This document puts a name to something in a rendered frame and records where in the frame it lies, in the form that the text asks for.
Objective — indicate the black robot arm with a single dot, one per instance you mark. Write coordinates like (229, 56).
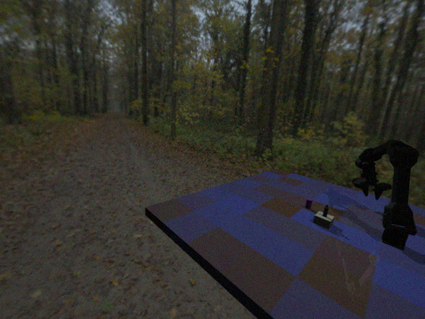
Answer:
(403, 157)

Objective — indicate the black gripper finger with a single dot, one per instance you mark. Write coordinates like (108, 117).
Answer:
(365, 190)
(377, 194)

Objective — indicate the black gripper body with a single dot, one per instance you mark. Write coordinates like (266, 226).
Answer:
(372, 177)

